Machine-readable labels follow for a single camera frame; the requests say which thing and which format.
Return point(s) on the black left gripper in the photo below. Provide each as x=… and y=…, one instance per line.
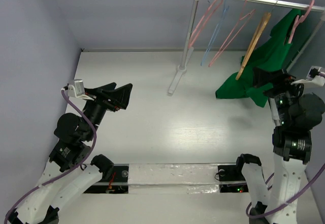
x=103, y=94

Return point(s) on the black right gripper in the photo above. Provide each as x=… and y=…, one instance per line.
x=277, y=89

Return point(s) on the green t shirt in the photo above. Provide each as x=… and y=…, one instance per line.
x=269, y=57

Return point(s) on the pink plastic hanger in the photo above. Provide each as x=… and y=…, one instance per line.
x=298, y=20

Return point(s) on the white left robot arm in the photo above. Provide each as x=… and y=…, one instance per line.
x=66, y=176

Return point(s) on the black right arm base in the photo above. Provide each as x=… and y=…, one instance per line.
x=230, y=179

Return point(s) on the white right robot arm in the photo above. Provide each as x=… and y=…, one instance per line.
x=295, y=114

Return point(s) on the orange wooden hanger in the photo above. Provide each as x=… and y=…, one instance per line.
x=256, y=36

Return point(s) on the pink hanger middle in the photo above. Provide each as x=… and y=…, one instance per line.
x=243, y=19

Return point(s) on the pink hanger leftmost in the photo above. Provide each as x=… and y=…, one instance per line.
x=203, y=21

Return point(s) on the white clothes rack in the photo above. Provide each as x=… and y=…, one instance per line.
x=187, y=52

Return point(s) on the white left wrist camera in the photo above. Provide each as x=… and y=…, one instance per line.
x=75, y=89

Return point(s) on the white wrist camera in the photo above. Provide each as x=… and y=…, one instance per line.
x=315, y=78
x=75, y=89

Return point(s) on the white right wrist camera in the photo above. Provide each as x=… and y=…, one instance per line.
x=315, y=78

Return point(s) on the blue wire hanger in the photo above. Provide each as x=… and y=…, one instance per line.
x=216, y=31

